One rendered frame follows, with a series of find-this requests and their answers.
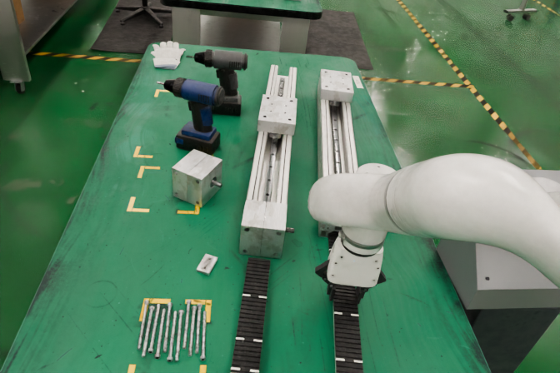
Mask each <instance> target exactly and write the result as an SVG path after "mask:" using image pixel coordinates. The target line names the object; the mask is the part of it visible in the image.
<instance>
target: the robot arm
mask: <svg viewBox="0 0 560 373"><path fill-rule="evenodd" d="M307 202H308V209H309V212H310V214H311V216H312V217H313V218H314V219H315V220H316V221H320V222H323V223H327V224H332V225H338V226H342V231H339V233H338V237H337V239H336V241H335V242H334V244H333V246H332V250H331V252H330V254H329V257H328V260H327V261H325V262H324V263H322V264H321V265H319V266H317V267H315V273H316V274H317V275H318V276H320V277H321V278H322V279H323V280H324V281H325V282H326V283H327V295H329V300H330V301H332V300H333V297H334V294H335V290H336V284H341V285H348V286H356V287H357V288H356V293H357V294H356V295H357V303H358V304H359V303H360V300H361V299H363V297H364V294H365V292H368V289H370V288H372V287H374V286H376V285H377V284H380V283H383V282H385V281H386V276H385V275H384V273H383V272H382V270H381V266H382V261H383V243H384V241H385V238H386V235H387V233H388V232H392V233H397V234H402V235H408V236H420V237H428V238H436V239H443V240H452V241H468V242H474V243H480V244H485V245H489V246H495V247H498V248H501V249H503V250H505V251H509V252H511V253H513V254H515V255H517V256H519V257H521V258H522V259H523V260H525V261H527V262H528V263H530V264H531V265H532V266H534V267H535V268H536V269H537V270H539V271H540V272H541V273H542V274H543V275H545V277H546V278H548V279H549V280H550V281H551V282H552V283H553V284H555V285H556V286H557V287H558V288H559V289H560V184H559V183H557V182H555V181H553V180H551V179H548V178H545V177H531V176H530V175H528V174H527V173H526V172H525V171H524V170H522V169H521V168H519V167H517V166H515V165H513V164H512V163H510V162H506V161H504V160H502V159H499V158H496V157H490V156H486V155H481V154H472V153H457V154H449V155H445V156H440V157H434V158H431V159H428V160H426V161H423V162H419V163H416V164H413V165H411V166H409V167H404V168H403V169H400V170H398V171H395V170H394V169H392V168H391V167H388V166H385V165H382V164H377V163H368V164H365V165H362V166H360V167H359V168H358V169H357V170H356V173H340V174H332V175H328V176H325V177H322V178H320V179H319V180H317V181H316V182H315V183H314V184H313V186H312V188H311V190H310V192H309V196H308V200H307ZM326 270H327V271H326Z"/></svg>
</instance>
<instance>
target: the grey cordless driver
mask: <svg viewBox="0 0 560 373"><path fill-rule="evenodd" d="M186 57H189V58H194V62H198V63H201V64H202V65H205V67H214V68H218V69H216V74H217V78H219V83H220V87H223V89H224V91H225V96H224V100H223V102H222V105H221V106H219V107H216V106H211V108H212V114H218V115H229V116H240V115H241V105H242V95H239V91H238V73H237V72H236V71H234V70H238V71H241V69H243V71H246V69H248V54H247V53H246V52H245V54H243V52H234V51H225V50H215V52H214V51H213V50H210V49H206V51H205V52H195V54H194V56H186Z"/></svg>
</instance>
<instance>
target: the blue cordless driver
mask: <svg viewBox="0 0 560 373"><path fill-rule="evenodd" d="M157 84H162V85H163V86H164V89H165V90H167V91H169V92H171V93H173V95H174V96H175V97H180V98H183V99H185V100H188V102H187V103H188V107H189V111H192V122H191V121H189V122H188V123H187V124H185V125H184V126H183V127H182V129H181V130H180V131H179V132H178V133H177V135H176V136H175V142H176V147H177V148H180V149H183V150H187V151H190V152H191V151H192V150H193V149H195V150H198V151H200V152H204V153H206V154H208V155H211V156H212V155H213V153H214V152H215V151H216V150H217V148H218V146H219V145H220V132H217V128H216V127H212V124H213V114H212V108H211V106H216V107H219V106H221V105H222V104H223V100H224V96H225V91H224V89H223V87H219V86H218V85H214V84H211V83H206V82H200V81H196V80H192V79H186V78H182V77H178V78H177V79H167V80H166V81H165V82H157Z"/></svg>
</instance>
